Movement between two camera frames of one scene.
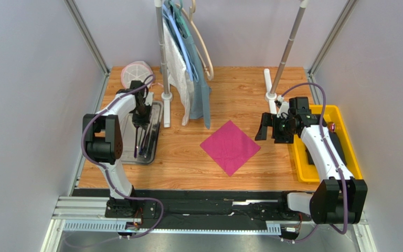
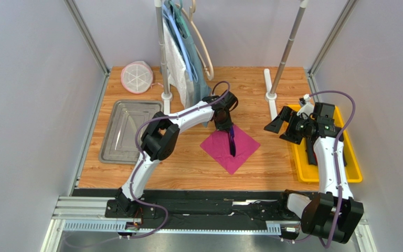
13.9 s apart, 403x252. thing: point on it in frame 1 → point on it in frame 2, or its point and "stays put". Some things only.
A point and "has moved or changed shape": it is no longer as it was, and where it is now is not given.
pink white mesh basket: (137, 71) stays put
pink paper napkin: (230, 147) stays put
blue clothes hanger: (193, 70) stays put
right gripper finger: (262, 134) → (275, 125)
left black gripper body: (141, 115) → (225, 123)
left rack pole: (166, 97) stays put
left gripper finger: (144, 139) → (232, 143)
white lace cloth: (177, 73) stays put
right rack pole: (271, 96) stays put
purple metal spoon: (137, 126) has moved or changed shape
